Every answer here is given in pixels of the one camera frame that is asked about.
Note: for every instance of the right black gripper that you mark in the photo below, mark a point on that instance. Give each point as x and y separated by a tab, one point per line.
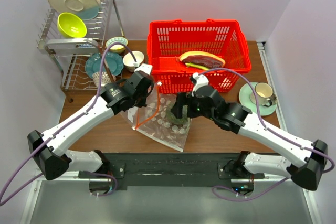
184	98

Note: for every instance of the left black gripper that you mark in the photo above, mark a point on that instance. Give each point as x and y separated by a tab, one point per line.
143	102

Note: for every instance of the green toy melon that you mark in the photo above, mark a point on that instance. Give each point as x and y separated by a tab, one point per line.
171	117

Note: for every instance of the clear orange zip top bag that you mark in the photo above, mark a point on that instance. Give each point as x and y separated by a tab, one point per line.
157	104

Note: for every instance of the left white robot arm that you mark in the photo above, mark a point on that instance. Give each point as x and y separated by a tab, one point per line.
50	149

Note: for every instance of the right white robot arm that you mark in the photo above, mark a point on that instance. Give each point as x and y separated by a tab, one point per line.
300	160

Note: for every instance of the clear bag with white dots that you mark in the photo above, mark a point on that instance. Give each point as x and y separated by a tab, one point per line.
170	135

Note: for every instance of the cream white bowl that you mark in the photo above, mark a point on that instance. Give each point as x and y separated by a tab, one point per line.
129	62

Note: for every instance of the grey patterned white bowl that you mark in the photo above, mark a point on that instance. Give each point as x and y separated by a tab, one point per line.
105	79

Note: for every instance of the mint green saucer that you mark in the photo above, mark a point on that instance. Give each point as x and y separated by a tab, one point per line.
244	98

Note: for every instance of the green toy vegetable stick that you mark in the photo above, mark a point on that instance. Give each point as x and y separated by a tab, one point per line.
188	64

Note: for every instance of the toy steak slice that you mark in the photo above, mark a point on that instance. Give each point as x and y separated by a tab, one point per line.
202	58

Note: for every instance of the teal patterned small bowl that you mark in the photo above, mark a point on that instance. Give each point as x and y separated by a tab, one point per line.
117	48

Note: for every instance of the teal scalloped plate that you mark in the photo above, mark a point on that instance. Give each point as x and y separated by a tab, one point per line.
114	62

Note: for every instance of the red plastic shopping basket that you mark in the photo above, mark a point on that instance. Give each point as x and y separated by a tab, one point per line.
167	40

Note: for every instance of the cream enamel mug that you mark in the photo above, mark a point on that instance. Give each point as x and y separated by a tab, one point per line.
265	95

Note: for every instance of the metal dish rack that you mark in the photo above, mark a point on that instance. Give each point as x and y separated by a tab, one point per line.
70	54

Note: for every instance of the lime green bowl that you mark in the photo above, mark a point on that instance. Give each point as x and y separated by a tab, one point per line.
71	26

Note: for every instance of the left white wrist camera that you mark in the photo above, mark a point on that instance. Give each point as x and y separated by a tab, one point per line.
146	68

